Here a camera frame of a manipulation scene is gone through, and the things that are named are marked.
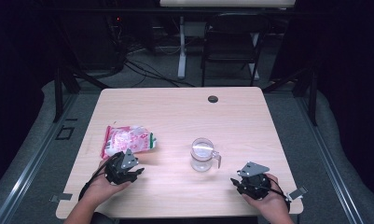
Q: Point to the black metal stand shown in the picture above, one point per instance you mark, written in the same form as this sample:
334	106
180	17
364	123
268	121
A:
58	93
313	99

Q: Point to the grey tape tab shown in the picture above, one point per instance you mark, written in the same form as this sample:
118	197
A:
62	197
297	193

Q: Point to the white desk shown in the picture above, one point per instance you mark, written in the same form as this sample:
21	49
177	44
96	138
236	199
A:
225	3

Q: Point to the person's right hand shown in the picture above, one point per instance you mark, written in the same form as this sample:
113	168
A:
273	203

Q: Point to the black floor tape strip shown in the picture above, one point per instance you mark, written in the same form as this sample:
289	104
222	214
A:
71	119

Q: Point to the black folding chair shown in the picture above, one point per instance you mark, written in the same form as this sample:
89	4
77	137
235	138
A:
234	23

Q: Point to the person's left hand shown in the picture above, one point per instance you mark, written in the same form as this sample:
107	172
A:
97	189

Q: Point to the black table grommet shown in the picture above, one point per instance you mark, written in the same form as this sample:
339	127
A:
212	99

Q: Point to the aluminium floor rail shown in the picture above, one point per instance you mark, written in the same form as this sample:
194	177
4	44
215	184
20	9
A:
340	186
21	183

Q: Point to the grey box under desk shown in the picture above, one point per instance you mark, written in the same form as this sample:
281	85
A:
194	29

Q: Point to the dark computer cabinet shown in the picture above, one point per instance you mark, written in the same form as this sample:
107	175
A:
94	43

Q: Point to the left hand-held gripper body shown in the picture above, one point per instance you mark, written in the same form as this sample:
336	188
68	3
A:
116	171

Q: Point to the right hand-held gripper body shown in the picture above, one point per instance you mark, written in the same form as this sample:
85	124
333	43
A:
256	186

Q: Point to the pink white plastic bag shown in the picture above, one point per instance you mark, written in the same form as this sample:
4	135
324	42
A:
127	141

